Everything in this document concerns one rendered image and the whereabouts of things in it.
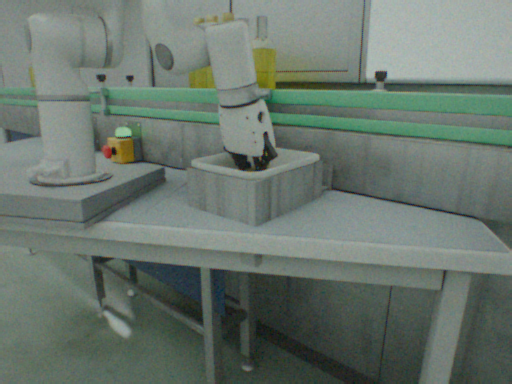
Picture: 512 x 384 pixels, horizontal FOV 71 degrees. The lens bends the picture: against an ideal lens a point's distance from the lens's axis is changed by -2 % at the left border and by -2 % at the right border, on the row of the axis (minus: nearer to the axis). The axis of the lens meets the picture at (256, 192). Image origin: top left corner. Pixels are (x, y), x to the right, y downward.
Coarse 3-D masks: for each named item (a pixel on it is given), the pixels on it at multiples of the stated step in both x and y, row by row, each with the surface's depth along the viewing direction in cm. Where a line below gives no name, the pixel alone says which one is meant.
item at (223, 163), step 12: (216, 156) 74; (228, 156) 76; (252, 156) 82; (288, 156) 79; (300, 156) 77; (312, 156) 75; (204, 168) 66; (216, 168) 64; (228, 168) 77; (276, 168) 63; (288, 168) 65; (252, 180) 61
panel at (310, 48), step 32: (224, 0) 111; (256, 0) 105; (288, 0) 98; (320, 0) 93; (352, 0) 87; (288, 32) 101; (320, 32) 95; (352, 32) 89; (288, 64) 103; (320, 64) 97; (352, 64) 90
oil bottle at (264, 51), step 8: (256, 40) 90; (264, 40) 89; (256, 48) 90; (264, 48) 89; (272, 48) 92; (256, 56) 91; (264, 56) 90; (272, 56) 92; (256, 64) 91; (264, 64) 90; (272, 64) 93; (256, 72) 92; (264, 72) 91; (272, 72) 93; (264, 80) 92; (272, 80) 94; (272, 88) 95
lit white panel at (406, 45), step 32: (384, 0) 82; (416, 0) 78; (448, 0) 74; (480, 0) 71; (384, 32) 84; (416, 32) 80; (448, 32) 76; (480, 32) 72; (384, 64) 86; (416, 64) 81; (448, 64) 77; (480, 64) 73
